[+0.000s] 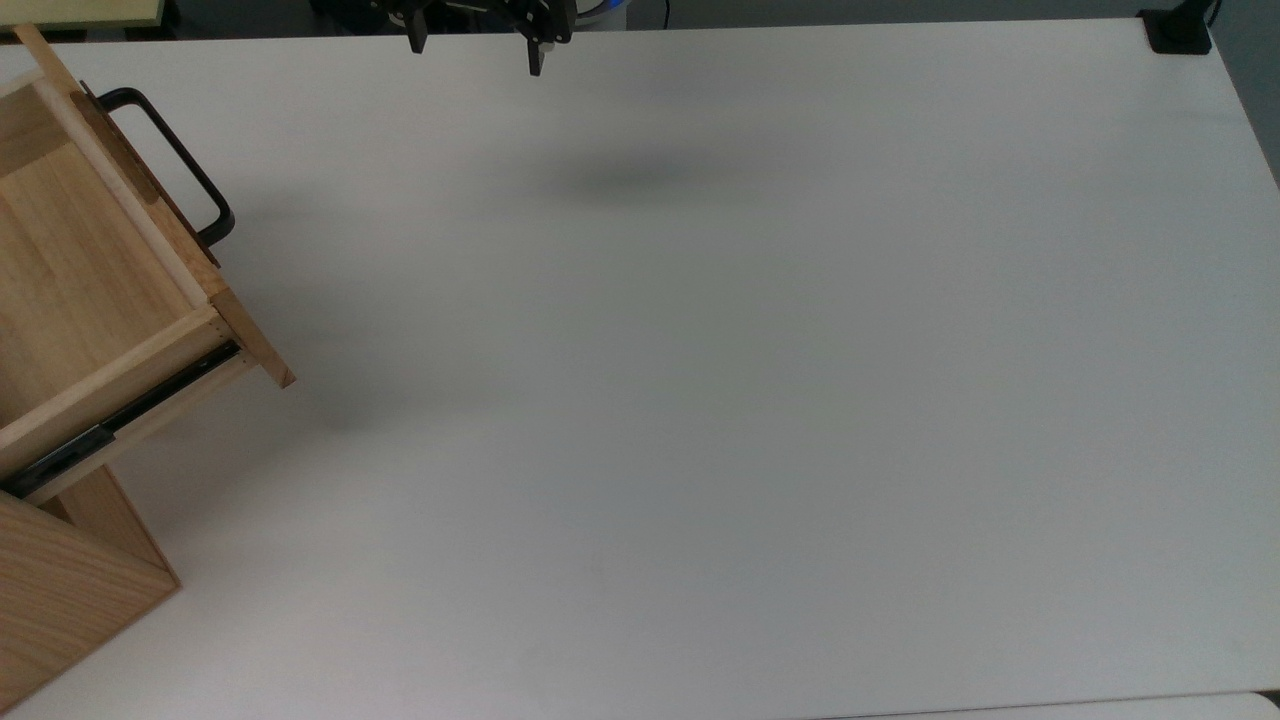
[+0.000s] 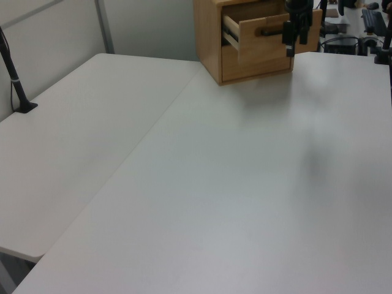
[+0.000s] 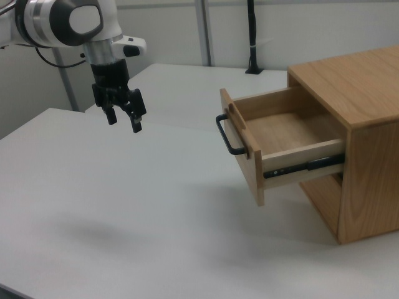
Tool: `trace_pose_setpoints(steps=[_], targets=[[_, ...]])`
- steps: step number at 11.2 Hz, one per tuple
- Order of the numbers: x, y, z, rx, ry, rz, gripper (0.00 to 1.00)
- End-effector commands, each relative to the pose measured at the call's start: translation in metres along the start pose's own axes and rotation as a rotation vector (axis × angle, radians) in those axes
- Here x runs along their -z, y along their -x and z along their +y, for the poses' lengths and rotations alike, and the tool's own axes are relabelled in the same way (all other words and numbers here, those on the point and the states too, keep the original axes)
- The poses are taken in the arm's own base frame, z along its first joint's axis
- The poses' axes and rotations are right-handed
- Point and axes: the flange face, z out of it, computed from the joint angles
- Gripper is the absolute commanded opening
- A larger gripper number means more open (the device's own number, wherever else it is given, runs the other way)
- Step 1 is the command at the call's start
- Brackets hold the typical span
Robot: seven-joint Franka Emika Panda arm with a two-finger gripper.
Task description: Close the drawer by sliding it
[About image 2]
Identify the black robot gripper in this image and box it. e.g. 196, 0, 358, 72
282, 0, 315, 58

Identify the closed wooden drawer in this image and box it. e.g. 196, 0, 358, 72
221, 45, 292, 83

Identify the wooden drawer cabinet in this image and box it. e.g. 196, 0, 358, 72
193, 0, 295, 86

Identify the black computer case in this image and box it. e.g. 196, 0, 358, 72
323, 36, 360, 56

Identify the black computer keyboard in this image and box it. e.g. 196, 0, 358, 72
361, 8, 388, 36

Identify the open wooden drawer black handle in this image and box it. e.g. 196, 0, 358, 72
222, 9, 323, 67

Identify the black clamp camera stand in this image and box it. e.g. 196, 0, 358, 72
372, 12, 392, 65

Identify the black camera stand pole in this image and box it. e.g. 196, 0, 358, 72
0, 26, 39, 115

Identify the black cable on stand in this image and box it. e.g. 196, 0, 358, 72
0, 29, 19, 113

